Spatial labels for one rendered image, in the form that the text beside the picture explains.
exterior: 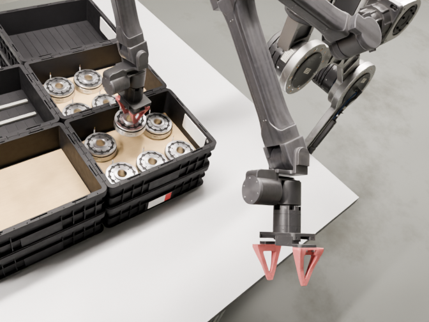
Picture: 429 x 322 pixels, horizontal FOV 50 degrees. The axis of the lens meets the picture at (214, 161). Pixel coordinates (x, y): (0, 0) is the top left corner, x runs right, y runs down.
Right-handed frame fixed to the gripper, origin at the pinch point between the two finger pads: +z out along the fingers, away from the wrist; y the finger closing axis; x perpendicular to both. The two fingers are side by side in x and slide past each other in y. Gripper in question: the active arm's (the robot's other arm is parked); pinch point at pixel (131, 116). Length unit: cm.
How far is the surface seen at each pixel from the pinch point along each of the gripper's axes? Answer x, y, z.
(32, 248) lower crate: -44.8, 16.9, 13.6
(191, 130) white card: 17.7, 11.6, 6.1
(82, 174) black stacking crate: -21.8, 6.0, 8.2
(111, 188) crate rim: -20.8, 19.0, 1.6
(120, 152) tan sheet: -5.5, 3.0, 11.4
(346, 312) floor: 71, 92, 94
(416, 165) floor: 198, 63, 96
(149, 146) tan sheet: 4.1, 6.1, 11.5
